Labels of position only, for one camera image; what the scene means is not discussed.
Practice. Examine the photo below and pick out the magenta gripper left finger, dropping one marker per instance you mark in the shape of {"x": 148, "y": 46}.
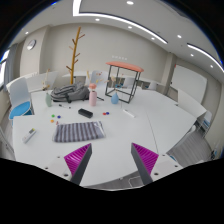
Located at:
{"x": 77, "y": 162}

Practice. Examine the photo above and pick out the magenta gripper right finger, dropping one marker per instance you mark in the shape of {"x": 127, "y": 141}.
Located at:
{"x": 145, "y": 161}

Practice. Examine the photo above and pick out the grey striped towel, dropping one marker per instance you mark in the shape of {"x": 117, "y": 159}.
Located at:
{"x": 78, "y": 132}

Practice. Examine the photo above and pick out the black rectangular case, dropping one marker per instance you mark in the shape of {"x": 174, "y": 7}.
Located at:
{"x": 85, "y": 113}

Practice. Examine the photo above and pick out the white marker pen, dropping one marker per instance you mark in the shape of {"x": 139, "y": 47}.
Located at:
{"x": 129, "y": 113}

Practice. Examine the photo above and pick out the pink bottle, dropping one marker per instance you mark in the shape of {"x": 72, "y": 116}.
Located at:
{"x": 92, "y": 94}

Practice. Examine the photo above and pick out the grey backpack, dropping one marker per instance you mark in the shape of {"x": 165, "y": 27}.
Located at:
{"x": 70, "y": 93}

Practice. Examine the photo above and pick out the green vase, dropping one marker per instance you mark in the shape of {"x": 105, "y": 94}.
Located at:
{"x": 48, "y": 100}

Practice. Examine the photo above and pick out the orange top metal stool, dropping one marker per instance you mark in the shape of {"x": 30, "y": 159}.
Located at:
{"x": 122, "y": 78}

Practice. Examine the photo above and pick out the white chair blue seat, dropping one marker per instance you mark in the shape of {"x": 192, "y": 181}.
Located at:
{"x": 20, "y": 99}

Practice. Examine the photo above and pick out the white whiteboard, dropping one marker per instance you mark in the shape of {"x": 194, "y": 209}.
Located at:
{"x": 190, "y": 82}

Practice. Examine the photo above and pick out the wooden coat tree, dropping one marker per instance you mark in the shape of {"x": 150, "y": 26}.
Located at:
{"x": 74, "y": 60}

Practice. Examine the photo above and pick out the round wall clock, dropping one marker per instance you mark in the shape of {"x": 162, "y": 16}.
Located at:
{"x": 31, "y": 44}

